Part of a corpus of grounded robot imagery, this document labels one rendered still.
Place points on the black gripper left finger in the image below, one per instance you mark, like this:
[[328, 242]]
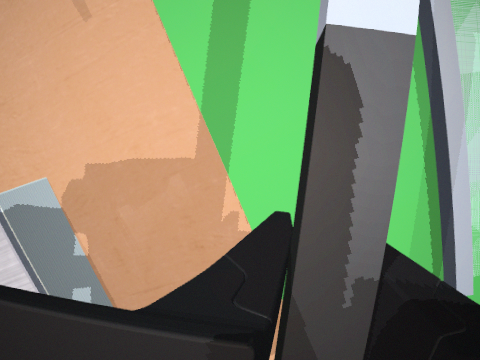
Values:
[[228, 312]]

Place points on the light grey long bar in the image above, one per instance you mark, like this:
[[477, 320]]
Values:
[[358, 100]]

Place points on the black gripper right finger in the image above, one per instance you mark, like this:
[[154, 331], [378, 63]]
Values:
[[418, 317]]

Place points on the green putting mat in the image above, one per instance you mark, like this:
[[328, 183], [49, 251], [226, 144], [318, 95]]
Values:
[[249, 64]]

